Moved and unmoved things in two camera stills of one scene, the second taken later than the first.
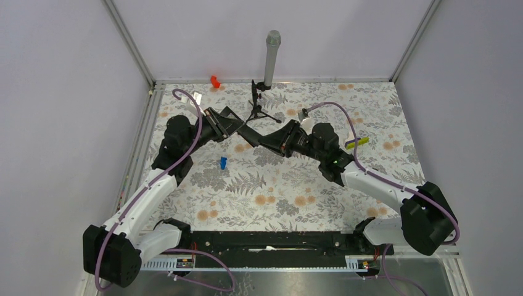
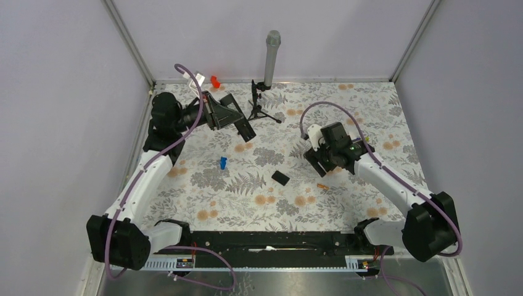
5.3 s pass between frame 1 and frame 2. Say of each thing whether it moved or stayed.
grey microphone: stayed
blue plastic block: stayed
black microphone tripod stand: stayed
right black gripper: moved
